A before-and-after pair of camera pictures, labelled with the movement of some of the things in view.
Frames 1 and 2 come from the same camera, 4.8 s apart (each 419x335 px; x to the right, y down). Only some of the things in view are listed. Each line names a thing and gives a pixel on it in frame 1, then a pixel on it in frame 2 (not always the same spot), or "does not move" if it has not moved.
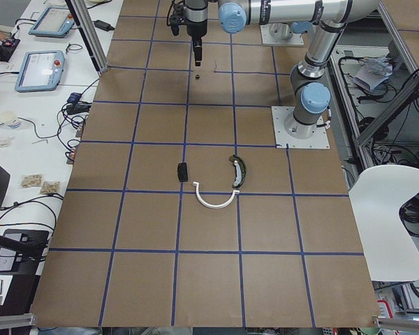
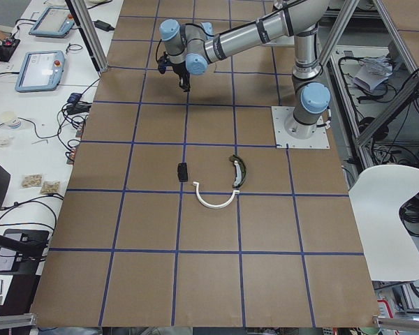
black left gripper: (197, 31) → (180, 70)
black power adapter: (103, 25) does not move
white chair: (392, 254) does not move
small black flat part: (182, 172) does not move
